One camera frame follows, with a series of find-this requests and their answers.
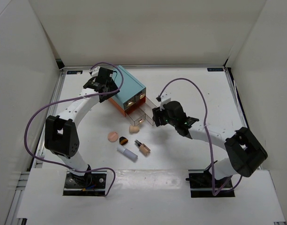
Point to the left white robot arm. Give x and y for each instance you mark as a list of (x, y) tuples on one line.
[(61, 136)]

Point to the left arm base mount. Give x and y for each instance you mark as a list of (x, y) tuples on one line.
[(91, 184)]

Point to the beige makeup sponge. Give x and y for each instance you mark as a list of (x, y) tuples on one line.
[(133, 129)]

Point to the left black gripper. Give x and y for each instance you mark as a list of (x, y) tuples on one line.
[(113, 86)]

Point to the foundation bottle black cap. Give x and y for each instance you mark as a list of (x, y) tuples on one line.
[(142, 148)]

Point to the white lavender bottle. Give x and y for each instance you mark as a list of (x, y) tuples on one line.
[(130, 155)]

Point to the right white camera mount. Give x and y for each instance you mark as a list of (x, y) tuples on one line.
[(163, 99)]

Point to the round peach powder puff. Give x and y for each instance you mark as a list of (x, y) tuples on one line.
[(112, 136)]

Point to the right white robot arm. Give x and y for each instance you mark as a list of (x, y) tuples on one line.
[(245, 152)]

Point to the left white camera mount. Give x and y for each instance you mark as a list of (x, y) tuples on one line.
[(94, 72)]

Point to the teal orange drawer organizer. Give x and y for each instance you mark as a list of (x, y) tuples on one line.
[(131, 95)]

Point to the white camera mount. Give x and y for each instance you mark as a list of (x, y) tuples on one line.
[(163, 99), (94, 72)]

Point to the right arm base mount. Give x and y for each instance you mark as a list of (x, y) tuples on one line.
[(200, 182)]

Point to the small black kabuki brush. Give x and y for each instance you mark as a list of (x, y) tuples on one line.
[(123, 140)]

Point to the clear drawer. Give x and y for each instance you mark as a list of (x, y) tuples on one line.
[(147, 108), (136, 117)]

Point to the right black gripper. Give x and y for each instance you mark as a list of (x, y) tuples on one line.
[(157, 113)]

